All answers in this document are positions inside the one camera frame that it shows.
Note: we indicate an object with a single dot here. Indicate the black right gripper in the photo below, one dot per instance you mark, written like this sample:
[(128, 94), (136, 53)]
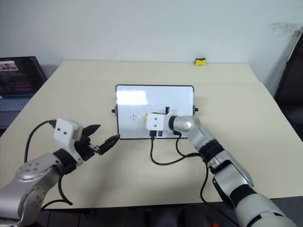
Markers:
[(167, 110)]

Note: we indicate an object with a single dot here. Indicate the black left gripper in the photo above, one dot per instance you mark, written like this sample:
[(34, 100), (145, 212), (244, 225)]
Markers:
[(84, 149)]

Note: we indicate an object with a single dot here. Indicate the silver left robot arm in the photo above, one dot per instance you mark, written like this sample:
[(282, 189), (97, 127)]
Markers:
[(30, 170)]

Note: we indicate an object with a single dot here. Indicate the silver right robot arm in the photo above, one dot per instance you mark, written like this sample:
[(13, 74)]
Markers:
[(248, 205)]

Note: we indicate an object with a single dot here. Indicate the black framed whiteboard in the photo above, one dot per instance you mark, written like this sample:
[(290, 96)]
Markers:
[(132, 97)]

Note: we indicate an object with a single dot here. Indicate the yellow and black sponge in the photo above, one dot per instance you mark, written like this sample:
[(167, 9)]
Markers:
[(200, 62)]

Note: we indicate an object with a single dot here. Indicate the open laptop with dark screen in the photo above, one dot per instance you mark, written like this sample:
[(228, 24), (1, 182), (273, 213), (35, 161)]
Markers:
[(19, 75)]

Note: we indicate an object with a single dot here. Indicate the large black board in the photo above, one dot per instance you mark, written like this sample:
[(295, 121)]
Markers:
[(292, 82)]

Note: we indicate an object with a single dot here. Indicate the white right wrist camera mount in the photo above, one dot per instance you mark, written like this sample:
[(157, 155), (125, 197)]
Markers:
[(156, 121)]

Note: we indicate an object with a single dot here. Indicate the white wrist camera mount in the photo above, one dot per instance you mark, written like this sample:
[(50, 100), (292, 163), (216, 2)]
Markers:
[(156, 121), (65, 130)]

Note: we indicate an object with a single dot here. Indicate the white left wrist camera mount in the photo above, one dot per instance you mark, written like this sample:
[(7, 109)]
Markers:
[(65, 130)]

